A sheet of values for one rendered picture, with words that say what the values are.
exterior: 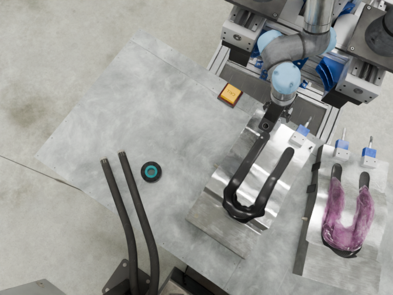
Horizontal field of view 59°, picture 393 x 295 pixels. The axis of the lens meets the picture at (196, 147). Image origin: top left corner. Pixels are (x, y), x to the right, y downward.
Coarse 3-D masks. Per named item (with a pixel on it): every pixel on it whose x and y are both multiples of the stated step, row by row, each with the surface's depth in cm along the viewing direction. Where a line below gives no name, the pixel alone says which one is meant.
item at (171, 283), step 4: (168, 280) 129; (172, 280) 130; (168, 284) 127; (172, 284) 127; (176, 284) 127; (164, 288) 127; (168, 288) 127; (172, 288) 127; (176, 288) 127; (180, 288) 127; (164, 292) 126; (188, 292) 129
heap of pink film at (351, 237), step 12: (336, 180) 131; (336, 192) 126; (360, 192) 129; (336, 204) 122; (360, 204) 124; (372, 204) 125; (324, 216) 125; (336, 216) 124; (360, 216) 123; (372, 216) 123; (324, 228) 124; (336, 228) 123; (348, 228) 124; (360, 228) 124; (336, 240) 122; (348, 240) 122; (360, 240) 123
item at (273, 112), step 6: (270, 108) 113; (276, 108) 112; (282, 108) 111; (264, 114) 114; (270, 114) 113; (276, 114) 112; (264, 120) 114; (270, 120) 114; (276, 120) 113; (258, 126) 116; (264, 126) 114; (270, 126) 114
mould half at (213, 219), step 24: (240, 144) 131; (288, 144) 131; (312, 144) 132; (264, 168) 129; (288, 168) 129; (216, 192) 122; (240, 192) 122; (192, 216) 126; (216, 216) 127; (264, 216) 120; (216, 240) 125; (240, 240) 125
